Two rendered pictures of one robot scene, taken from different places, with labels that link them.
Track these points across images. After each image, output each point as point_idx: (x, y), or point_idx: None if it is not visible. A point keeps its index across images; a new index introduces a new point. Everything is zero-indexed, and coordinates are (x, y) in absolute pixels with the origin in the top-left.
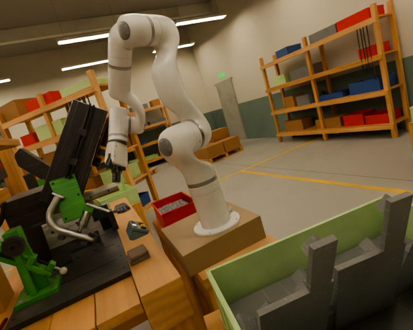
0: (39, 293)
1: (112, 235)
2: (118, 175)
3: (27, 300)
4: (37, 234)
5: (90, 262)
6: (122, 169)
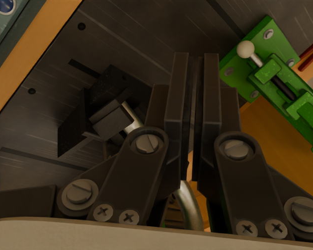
0: (277, 46)
1: (18, 121)
2: (218, 96)
3: (291, 49)
4: (168, 226)
5: (168, 41)
6: (106, 179)
